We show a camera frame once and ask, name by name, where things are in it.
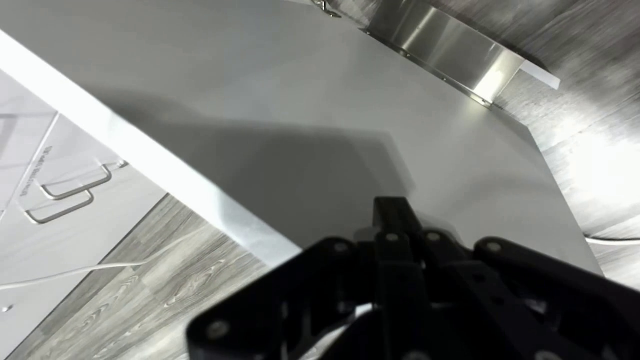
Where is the wide white base cabinet door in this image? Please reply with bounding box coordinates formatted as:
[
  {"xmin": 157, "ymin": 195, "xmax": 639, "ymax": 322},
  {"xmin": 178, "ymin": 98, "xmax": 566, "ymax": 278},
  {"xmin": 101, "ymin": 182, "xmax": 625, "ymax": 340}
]
[{"xmin": 0, "ymin": 0, "xmax": 606, "ymax": 280}]

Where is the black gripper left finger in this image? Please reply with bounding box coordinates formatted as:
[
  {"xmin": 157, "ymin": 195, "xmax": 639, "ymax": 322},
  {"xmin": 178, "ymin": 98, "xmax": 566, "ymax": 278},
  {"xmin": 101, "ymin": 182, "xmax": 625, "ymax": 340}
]
[{"xmin": 185, "ymin": 195, "xmax": 407, "ymax": 360}]

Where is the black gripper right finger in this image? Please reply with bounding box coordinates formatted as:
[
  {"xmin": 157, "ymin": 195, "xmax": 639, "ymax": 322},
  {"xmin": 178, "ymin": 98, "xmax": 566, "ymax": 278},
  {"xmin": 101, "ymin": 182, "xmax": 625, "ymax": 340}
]
[{"xmin": 398, "ymin": 196, "xmax": 640, "ymax": 360}]

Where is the white cabinet front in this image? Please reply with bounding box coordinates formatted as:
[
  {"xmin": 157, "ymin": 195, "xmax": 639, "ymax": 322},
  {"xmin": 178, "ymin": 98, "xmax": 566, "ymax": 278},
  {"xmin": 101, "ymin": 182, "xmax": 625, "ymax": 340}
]
[{"xmin": 0, "ymin": 69, "xmax": 170, "ymax": 356}]

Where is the thin white cable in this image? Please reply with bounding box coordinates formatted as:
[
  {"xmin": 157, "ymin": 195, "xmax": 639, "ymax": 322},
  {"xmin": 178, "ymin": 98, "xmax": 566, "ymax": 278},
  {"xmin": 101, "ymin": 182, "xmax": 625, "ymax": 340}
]
[{"xmin": 0, "ymin": 229, "xmax": 205, "ymax": 295}]

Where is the steel bar door handle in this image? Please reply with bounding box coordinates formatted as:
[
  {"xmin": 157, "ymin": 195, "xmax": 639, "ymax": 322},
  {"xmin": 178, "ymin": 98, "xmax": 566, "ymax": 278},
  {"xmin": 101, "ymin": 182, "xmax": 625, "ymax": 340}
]
[
  {"xmin": 38, "ymin": 160, "xmax": 114, "ymax": 202},
  {"xmin": 23, "ymin": 188, "xmax": 97, "ymax": 226}
]

